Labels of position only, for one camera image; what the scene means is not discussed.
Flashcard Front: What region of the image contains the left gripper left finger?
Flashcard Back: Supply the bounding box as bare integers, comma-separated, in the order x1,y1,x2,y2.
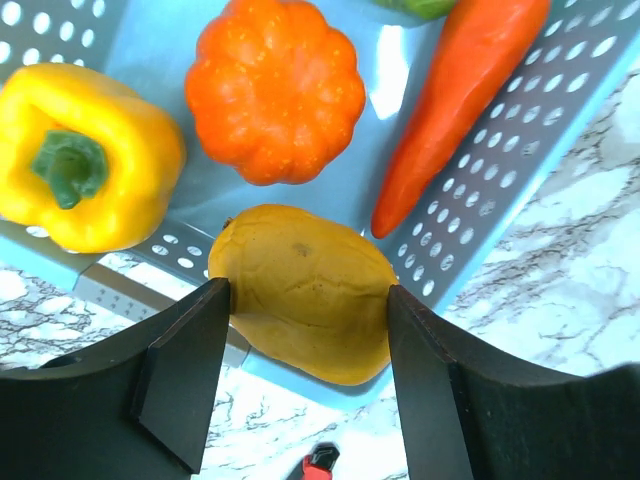
1,278,230,479

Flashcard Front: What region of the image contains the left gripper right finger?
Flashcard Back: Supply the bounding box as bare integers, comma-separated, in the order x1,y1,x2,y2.
388,285,639,479

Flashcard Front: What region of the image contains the yellow orange potato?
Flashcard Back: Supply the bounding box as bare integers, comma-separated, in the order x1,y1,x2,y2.
208,204,398,386

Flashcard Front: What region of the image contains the yellow bell pepper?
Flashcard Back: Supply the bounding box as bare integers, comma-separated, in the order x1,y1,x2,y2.
1,63,186,253

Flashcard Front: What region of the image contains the blue plastic basket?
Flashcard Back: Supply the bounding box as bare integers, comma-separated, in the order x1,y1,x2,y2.
0,0,640,411

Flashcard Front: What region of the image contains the white cauliflower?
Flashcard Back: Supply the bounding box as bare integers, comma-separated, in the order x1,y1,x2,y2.
375,0,457,21

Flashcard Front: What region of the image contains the red utility knife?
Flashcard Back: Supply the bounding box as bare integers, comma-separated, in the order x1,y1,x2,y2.
301,443,340,480

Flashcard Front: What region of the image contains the orange pumpkin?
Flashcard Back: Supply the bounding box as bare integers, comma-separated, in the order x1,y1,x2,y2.
185,1,366,186

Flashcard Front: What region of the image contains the red chili pepper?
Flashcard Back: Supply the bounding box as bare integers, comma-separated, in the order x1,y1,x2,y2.
371,0,551,239

